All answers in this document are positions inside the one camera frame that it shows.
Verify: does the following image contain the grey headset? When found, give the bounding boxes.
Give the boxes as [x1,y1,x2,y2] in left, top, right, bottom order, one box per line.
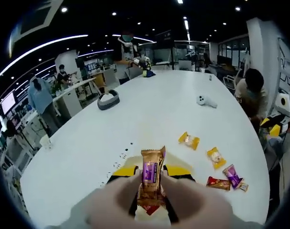
[97,90,121,111]

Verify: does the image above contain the small hanging lit screen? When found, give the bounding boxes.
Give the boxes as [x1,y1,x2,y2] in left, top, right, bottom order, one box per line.
[0,92,17,115]

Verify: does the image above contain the blue cloth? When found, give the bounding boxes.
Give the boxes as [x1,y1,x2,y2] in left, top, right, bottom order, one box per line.
[142,69,157,78]

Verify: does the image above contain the white controller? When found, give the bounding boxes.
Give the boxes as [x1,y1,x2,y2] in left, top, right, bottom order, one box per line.
[196,95,218,109]

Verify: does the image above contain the black screen on tripod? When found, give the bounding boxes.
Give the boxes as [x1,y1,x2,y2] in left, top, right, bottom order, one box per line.
[156,30,172,70]

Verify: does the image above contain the brown purple-label food bar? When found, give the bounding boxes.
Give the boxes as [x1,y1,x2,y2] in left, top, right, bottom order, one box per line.
[137,146,166,208]

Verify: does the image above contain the curved ceiling light strip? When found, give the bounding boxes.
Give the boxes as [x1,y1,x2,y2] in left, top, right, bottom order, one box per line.
[0,34,89,82]

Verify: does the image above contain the orange brown food bar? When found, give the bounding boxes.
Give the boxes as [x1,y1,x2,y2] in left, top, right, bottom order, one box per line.
[206,176,231,192]

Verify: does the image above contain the pink food tongs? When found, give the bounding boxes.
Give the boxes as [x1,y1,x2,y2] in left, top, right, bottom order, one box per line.
[84,167,231,229]

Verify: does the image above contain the long red food bar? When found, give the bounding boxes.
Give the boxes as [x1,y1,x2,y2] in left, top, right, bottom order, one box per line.
[144,205,161,216]

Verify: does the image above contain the white desk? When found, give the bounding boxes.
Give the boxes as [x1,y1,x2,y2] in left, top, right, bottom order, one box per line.
[52,77,98,119]

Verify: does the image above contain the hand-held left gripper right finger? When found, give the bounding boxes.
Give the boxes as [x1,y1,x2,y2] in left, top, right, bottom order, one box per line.
[163,165,198,183]

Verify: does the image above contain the yellow food packet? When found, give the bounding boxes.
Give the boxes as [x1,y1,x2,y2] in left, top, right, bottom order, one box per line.
[206,147,227,170]
[178,131,200,151]

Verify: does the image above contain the ceiling air vent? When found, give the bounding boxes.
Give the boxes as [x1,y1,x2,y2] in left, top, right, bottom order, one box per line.
[11,0,64,43]

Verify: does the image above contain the white paper cup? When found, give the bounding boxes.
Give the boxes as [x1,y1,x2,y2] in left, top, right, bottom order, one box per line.
[39,135,52,151]

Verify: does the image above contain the purple food packet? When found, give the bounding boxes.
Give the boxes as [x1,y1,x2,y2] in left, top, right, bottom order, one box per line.
[222,164,244,191]

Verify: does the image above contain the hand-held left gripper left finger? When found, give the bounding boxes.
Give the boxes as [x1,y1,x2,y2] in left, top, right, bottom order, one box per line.
[43,166,138,229]

